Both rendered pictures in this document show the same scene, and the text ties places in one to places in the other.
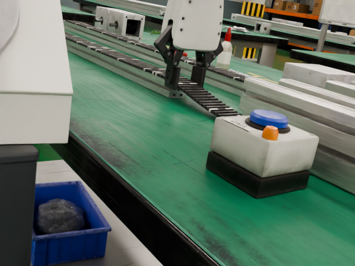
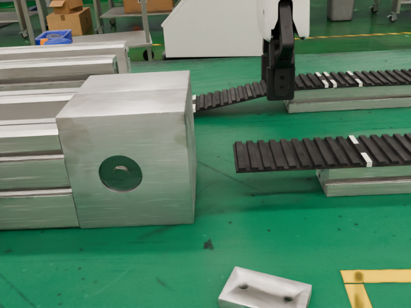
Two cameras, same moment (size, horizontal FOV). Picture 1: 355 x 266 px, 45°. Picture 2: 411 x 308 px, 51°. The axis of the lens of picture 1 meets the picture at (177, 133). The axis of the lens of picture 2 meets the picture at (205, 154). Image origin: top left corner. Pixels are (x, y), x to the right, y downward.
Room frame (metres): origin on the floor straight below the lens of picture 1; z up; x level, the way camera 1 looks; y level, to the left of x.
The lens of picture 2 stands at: (1.02, -0.44, 0.98)
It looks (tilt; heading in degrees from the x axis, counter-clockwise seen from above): 27 degrees down; 131
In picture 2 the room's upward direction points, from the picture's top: 4 degrees counter-clockwise
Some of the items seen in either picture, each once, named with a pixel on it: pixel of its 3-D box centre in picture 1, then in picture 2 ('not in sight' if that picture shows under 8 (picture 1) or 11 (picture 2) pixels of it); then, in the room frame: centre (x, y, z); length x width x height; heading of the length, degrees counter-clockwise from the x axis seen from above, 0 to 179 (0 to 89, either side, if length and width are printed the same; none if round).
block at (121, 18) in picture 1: (122, 26); not in sight; (1.57, 0.26, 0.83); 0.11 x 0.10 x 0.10; 131
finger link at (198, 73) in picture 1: (204, 70); (282, 75); (0.78, -0.03, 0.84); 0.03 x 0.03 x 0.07; 39
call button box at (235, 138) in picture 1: (266, 150); not in sight; (0.44, -0.10, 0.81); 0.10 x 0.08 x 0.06; 129
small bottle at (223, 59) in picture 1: (225, 48); not in sight; (1.24, -0.10, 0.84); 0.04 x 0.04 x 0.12
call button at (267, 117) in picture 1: (268, 122); (58, 46); (0.44, -0.09, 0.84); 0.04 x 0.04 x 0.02
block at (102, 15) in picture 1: (108, 21); not in sight; (1.67, 0.33, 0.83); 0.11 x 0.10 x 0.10; 128
